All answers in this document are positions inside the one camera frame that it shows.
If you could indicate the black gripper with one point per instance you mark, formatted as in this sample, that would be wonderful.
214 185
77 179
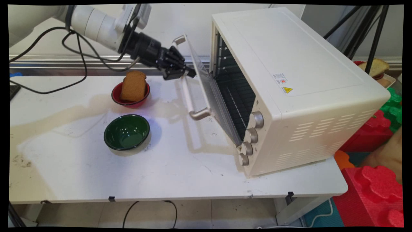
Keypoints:
145 48

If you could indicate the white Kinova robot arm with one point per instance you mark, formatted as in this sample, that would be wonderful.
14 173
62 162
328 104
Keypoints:
93 22

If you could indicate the bare skin-coloured forearm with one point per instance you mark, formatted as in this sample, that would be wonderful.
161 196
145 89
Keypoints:
386 154

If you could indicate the brown toast slice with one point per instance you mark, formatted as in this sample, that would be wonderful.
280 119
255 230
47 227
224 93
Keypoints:
133 85

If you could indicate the red enamel bowl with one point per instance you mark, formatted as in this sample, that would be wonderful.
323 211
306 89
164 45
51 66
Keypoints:
128 103

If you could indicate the green enamel bowl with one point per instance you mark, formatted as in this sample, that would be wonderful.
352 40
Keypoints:
127 132

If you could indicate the large white oven knob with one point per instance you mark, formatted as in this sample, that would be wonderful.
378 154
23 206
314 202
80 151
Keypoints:
257 120

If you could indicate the white toaster oven body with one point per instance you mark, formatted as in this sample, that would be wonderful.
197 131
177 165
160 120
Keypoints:
289 48

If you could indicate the black table edge clip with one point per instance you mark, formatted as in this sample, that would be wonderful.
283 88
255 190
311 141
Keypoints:
290 194
111 198

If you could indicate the blue tape piece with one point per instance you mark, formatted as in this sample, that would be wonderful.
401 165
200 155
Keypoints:
15 74

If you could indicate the black keyboard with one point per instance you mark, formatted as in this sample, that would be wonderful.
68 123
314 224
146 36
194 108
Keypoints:
13 91

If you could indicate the white table leg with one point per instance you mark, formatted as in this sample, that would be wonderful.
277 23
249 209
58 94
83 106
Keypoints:
297 210

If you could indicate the orange foam piece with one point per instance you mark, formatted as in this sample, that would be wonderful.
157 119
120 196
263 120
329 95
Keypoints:
342 159

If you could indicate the pale bread slice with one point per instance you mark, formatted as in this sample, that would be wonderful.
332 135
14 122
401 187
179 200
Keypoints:
376 67

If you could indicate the black tripod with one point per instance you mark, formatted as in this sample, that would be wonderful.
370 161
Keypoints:
376 38

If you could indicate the red plate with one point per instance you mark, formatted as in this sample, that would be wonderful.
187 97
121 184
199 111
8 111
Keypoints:
378 77

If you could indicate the small reddish foam puzzle block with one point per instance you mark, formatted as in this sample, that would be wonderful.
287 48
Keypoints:
370 135

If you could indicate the white plastic tray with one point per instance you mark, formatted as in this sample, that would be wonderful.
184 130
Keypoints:
388 80

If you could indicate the green foam puzzle block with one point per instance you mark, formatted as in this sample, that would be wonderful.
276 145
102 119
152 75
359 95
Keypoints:
394 109

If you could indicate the large reddish foam puzzle block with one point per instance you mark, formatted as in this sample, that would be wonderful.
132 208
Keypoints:
370 196

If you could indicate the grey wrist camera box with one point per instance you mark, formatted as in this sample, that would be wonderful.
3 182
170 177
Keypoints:
141 14

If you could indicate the aluminium wall rail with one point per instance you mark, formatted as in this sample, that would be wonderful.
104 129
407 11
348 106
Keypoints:
48 64

